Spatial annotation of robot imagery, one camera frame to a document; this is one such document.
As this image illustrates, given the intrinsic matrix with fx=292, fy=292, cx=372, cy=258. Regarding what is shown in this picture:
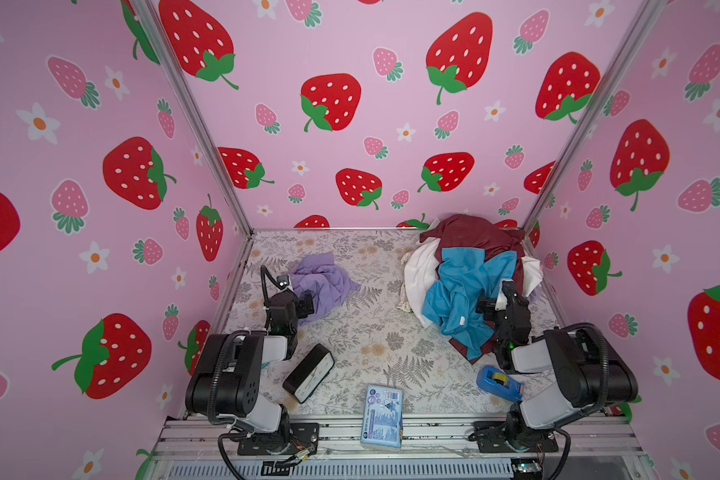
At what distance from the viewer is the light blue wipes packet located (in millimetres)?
711

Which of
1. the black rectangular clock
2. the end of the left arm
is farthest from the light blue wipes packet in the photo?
the end of the left arm

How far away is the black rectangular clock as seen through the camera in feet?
2.50

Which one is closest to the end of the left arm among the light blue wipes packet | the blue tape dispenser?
the light blue wipes packet
